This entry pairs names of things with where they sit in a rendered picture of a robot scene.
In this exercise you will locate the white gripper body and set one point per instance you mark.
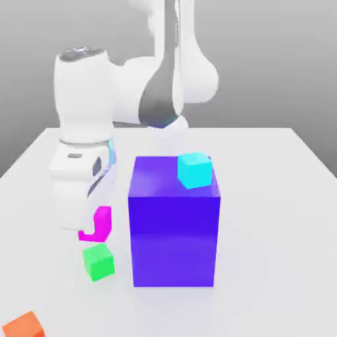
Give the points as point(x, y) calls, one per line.
point(71, 200)

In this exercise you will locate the small magenta cube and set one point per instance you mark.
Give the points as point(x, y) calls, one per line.
point(103, 221)

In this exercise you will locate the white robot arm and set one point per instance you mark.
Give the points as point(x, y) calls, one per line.
point(81, 89)

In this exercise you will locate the small green cube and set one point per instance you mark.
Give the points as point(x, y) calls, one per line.
point(98, 263)

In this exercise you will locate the small cyan cube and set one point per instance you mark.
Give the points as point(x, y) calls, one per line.
point(194, 171)

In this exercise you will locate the small orange cube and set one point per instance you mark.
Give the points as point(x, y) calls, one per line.
point(23, 326)

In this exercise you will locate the large blue box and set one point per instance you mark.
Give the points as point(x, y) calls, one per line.
point(173, 237)

